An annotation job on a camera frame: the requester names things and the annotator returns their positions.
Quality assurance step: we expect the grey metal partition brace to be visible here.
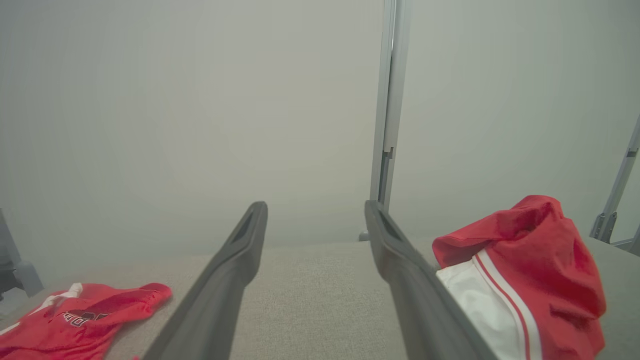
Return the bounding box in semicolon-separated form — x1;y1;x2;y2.
590;115;640;256

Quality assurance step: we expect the grey angled partition leg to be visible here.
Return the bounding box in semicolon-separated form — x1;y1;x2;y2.
0;209;44;301

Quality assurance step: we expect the grey metal partition post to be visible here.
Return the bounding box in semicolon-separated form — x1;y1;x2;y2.
369;0;413;241

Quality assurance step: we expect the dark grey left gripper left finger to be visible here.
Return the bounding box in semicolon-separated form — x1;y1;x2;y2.
142;201;268;360

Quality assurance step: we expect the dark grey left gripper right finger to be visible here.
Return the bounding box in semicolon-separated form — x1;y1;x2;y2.
365;201;498;360

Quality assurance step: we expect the red Bulls 23 jersey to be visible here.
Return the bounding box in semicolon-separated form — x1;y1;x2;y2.
432;195;608;360

